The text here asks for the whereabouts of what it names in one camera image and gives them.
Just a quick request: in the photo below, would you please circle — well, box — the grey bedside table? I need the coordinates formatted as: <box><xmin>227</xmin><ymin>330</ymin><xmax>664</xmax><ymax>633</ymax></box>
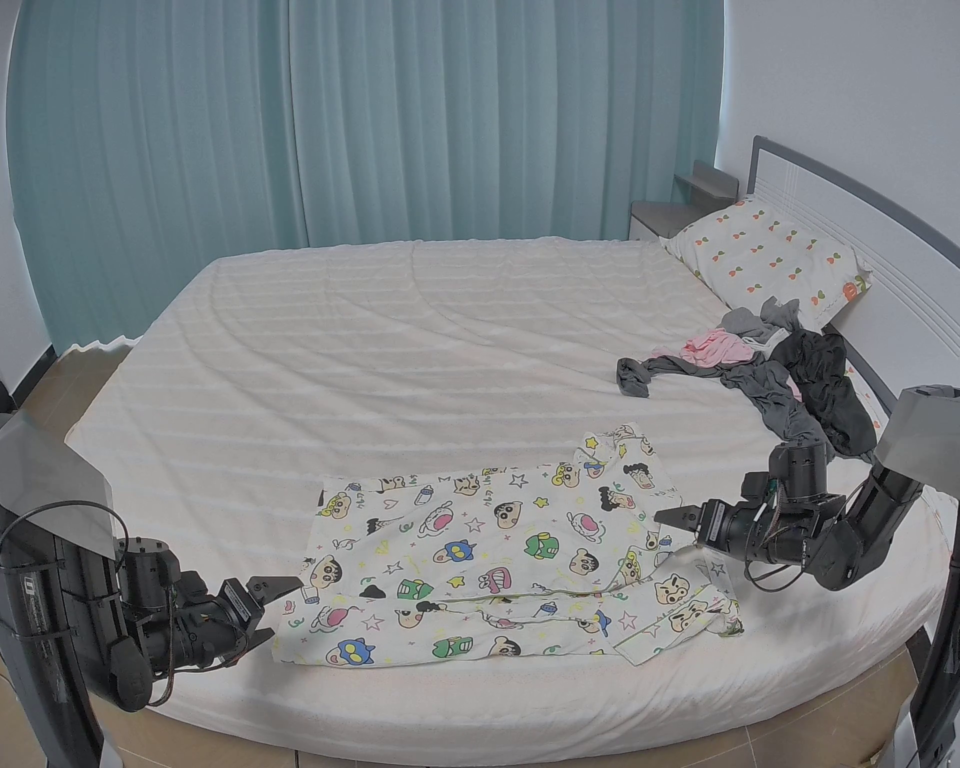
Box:
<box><xmin>628</xmin><ymin>159</ymin><xmax>740</xmax><ymax>243</ymax></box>

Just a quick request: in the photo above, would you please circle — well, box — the white printed pyjama top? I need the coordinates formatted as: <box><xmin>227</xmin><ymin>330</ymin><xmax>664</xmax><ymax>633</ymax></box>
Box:
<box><xmin>271</xmin><ymin>422</ymin><xmax>745</xmax><ymax>670</ymax></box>

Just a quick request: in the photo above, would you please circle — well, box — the bed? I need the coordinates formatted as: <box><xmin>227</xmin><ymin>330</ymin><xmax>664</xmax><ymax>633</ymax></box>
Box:
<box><xmin>63</xmin><ymin>135</ymin><xmax>960</xmax><ymax>751</ymax></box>

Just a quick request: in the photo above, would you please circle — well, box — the blue-green curtain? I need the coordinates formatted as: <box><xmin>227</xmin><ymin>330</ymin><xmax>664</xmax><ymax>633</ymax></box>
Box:
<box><xmin>3</xmin><ymin>0</ymin><xmax>729</xmax><ymax>354</ymax></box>

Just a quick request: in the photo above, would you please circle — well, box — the white printed pillow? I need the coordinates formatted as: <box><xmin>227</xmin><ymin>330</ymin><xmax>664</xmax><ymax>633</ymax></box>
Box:
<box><xmin>660</xmin><ymin>196</ymin><xmax>875</xmax><ymax>333</ymax></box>

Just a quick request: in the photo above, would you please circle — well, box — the pile of clothes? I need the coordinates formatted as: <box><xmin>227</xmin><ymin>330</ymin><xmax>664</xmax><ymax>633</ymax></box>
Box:
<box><xmin>616</xmin><ymin>296</ymin><xmax>879</xmax><ymax>460</ymax></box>

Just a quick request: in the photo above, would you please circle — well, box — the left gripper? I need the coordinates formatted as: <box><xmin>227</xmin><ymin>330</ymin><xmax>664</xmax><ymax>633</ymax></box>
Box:
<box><xmin>180</xmin><ymin>575</ymin><xmax>306</xmax><ymax>669</ymax></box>

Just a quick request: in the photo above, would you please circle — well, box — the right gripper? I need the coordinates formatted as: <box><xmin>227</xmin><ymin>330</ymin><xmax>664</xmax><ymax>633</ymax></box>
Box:
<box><xmin>654</xmin><ymin>501</ymin><xmax>781</xmax><ymax>560</ymax></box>

